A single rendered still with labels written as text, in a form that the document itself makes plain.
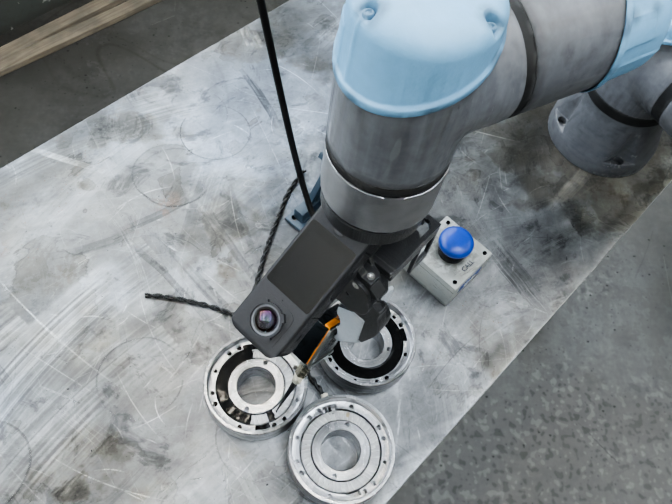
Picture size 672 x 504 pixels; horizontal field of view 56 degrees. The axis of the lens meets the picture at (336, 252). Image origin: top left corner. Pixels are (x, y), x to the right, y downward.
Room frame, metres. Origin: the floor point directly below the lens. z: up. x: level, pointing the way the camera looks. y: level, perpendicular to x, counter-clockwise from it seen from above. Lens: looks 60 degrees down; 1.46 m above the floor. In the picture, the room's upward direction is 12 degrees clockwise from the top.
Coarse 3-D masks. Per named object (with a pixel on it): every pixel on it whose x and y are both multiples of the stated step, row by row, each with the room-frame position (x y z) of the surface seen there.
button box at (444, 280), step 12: (444, 228) 0.41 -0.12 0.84; (420, 252) 0.37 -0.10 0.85; (432, 252) 0.38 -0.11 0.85; (480, 252) 0.39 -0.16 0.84; (408, 264) 0.37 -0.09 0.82; (420, 264) 0.36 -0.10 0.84; (432, 264) 0.36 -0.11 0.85; (444, 264) 0.37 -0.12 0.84; (456, 264) 0.37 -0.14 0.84; (468, 264) 0.37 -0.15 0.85; (480, 264) 0.38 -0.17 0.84; (420, 276) 0.36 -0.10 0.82; (432, 276) 0.35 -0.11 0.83; (444, 276) 0.35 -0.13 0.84; (456, 276) 0.35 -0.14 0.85; (468, 276) 0.36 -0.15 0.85; (432, 288) 0.35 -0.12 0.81; (444, 288) 0.34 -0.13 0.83; (456, 288) 0.34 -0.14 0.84; (444, 300) 0.34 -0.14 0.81
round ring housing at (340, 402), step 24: (312, 408) 0.18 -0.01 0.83; (336, 408) 0.18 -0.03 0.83; (360, 408) 0.19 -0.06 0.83; (336, 432) 0.16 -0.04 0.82; (360, 432) 0.16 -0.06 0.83; (384, 432) 0.17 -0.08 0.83; (288, 456) 0.12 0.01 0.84; (312, 456) 0.13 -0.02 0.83; (360, 456) 0.14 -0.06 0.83; (384, 456) 0.14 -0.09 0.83; (336, 480) 0.11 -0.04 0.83; (384, 480) 0.12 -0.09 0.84
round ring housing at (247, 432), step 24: (240, 336) 0.23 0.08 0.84; (216, 360) 0.21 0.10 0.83; (264, 360) 0.22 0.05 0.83; (288, 360) 0.22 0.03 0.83; (240, 384) 0.19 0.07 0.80; (216, 408) 0.16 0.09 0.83; (240, 408) 0.16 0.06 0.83; (264, 408) 0.17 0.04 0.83; (288, 408) 0.17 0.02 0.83; (240, 432) 0.14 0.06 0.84; (264, 432) 0.14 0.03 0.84
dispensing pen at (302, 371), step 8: (336, 304) 0.25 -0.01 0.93; (328, 312) 0.23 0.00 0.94; (336, 312) 0.23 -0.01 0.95; (320, 320) 0.22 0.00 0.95; (328, 320) 0.22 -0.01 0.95; (312, 328) 0.22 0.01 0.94; (320, 328) 0.21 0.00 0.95; (304, 336) 0.21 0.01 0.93; (312, 336) 0.21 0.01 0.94; (320, 336) 0.21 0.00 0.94; (304, 344) 0.20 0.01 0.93; (312, 344) 0.20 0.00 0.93; (296, 352) 0.20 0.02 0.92; (304, 352) 0.20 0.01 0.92; (312, 352) 0.20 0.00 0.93; (304, 360) 0.19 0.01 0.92; (304, 368) 0.20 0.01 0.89; (296, 376) 0.19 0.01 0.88; (304, 376) 0.19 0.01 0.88; (296, 384) 0.19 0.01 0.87; (288, 392) 0.18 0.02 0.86
